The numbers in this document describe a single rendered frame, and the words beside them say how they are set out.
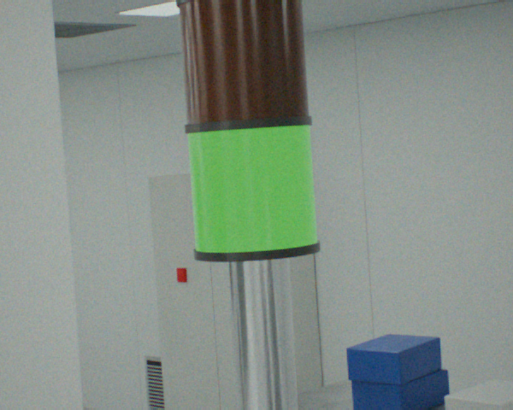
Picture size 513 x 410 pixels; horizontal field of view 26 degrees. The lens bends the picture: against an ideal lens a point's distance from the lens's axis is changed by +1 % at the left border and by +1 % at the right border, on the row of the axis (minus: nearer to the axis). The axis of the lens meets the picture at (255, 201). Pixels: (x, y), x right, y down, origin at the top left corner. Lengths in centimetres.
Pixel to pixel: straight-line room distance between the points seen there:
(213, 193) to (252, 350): 6
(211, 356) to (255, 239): 743
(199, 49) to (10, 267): 164
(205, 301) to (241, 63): 739
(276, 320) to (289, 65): 10
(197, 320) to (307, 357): 85
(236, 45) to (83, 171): 901
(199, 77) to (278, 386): 12
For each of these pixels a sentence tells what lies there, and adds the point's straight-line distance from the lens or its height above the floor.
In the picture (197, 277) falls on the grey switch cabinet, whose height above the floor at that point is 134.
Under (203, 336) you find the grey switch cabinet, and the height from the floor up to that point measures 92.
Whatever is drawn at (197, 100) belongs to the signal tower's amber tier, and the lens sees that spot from 43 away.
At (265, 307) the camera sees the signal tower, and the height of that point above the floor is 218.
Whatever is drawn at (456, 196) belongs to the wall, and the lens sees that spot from 684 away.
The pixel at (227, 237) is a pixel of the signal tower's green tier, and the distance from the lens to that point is 43.
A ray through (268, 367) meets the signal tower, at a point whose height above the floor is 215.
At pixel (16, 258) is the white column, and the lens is 206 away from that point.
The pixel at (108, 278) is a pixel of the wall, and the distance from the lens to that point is 931.
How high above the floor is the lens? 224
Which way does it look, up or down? 3 degrees down
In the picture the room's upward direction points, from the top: 4 degrees counter-clockwise
